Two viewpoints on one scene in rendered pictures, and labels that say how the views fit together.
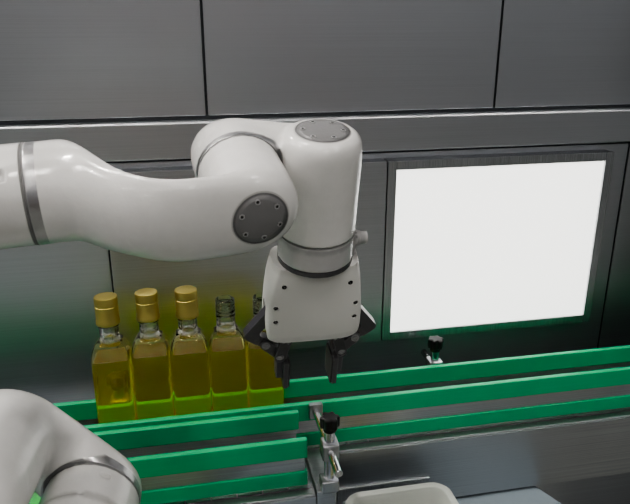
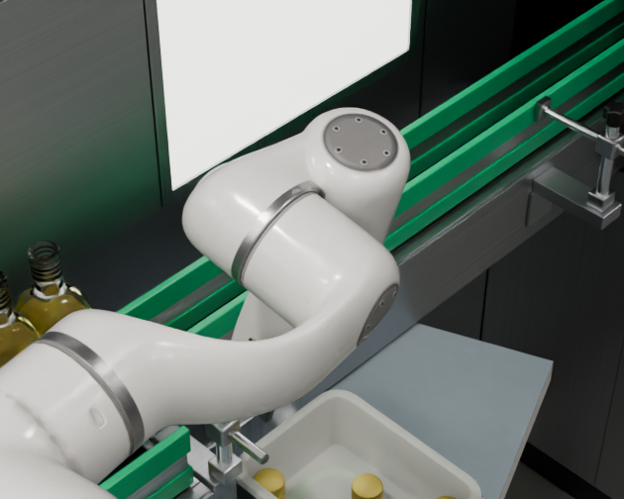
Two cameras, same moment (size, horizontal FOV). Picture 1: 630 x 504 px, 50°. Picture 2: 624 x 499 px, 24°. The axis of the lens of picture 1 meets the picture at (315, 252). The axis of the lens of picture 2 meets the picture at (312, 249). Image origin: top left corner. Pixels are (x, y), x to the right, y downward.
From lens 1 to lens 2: 64 cm
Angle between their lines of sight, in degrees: 36
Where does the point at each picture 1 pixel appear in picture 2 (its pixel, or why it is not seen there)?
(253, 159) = (351, 247)
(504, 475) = (382, 330)
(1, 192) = (106, 438)
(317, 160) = (381, 195)
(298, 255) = not seen: hidden behind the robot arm
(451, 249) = (239, 33)
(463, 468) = not seen: hidden behind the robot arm
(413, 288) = (194, 113)
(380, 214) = (138, 25)
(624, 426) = (504, 200)
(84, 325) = not seen: outside the picture
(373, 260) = (137, 97)
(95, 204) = (212, 394)
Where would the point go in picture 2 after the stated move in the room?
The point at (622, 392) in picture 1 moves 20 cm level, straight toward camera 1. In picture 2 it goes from (495, 156) to (532, 263)
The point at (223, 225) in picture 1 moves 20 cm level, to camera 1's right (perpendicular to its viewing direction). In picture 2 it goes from (351, 346) to (597, 225)
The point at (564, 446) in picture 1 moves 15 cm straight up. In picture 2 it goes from (444, 258) to (452, 162)
